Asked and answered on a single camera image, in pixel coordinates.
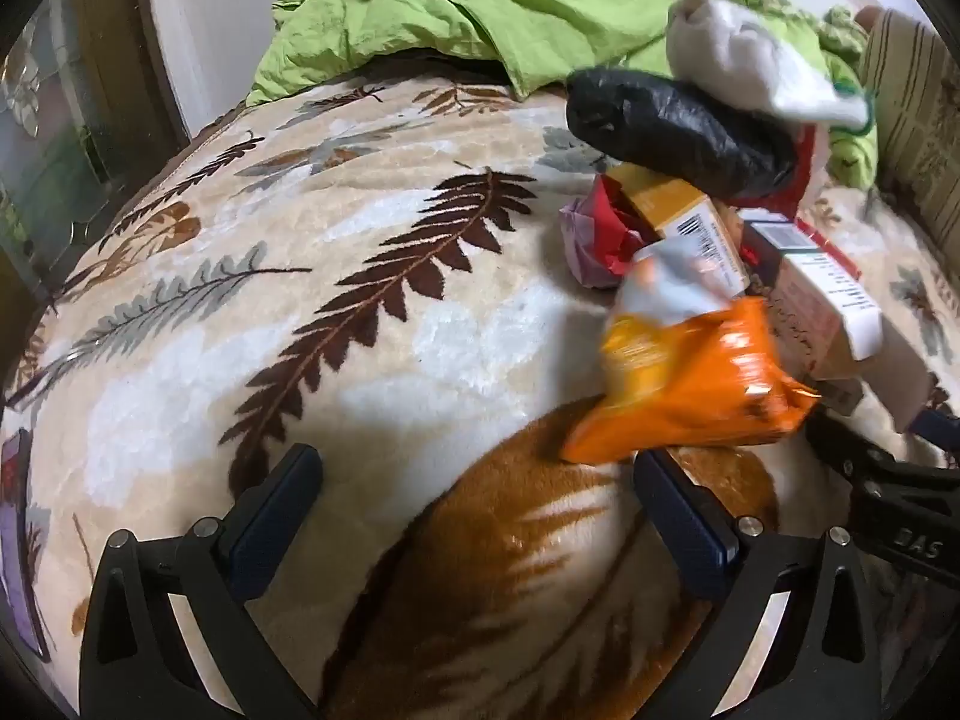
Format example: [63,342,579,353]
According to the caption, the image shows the green quilt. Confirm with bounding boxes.
[246,0,878,188]

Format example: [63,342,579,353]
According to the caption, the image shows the dark red carton box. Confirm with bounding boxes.
[769,251,884,383]

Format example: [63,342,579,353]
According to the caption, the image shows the white cloth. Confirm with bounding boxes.
[666,0,871,128]

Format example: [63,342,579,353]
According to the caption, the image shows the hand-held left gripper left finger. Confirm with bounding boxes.
[79,444,323,720]

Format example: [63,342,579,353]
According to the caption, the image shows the orange snack packet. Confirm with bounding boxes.
[561,238,822,466]

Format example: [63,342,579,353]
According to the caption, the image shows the striped beige pillow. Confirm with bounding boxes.
[855,7,960,241]

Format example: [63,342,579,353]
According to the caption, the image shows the leaf-printed beige blanket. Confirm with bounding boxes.
[0,75,960,720]

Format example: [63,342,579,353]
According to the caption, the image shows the black plastic bag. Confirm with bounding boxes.
[565,67,800,200]

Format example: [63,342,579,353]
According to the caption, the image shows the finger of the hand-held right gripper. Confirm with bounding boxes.
[911,409,960,466]
[806,409,893,488]

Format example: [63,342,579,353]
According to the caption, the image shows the yellow cardboard box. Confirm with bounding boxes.
[604,165,751,293]

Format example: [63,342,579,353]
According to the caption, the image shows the purple wrapper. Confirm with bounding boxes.
[559,195,623,292]

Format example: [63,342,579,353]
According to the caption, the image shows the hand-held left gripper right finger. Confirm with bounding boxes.
[632,448,882,720]

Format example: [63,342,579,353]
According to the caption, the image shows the glass panel door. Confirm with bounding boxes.
[0,0,188,331]

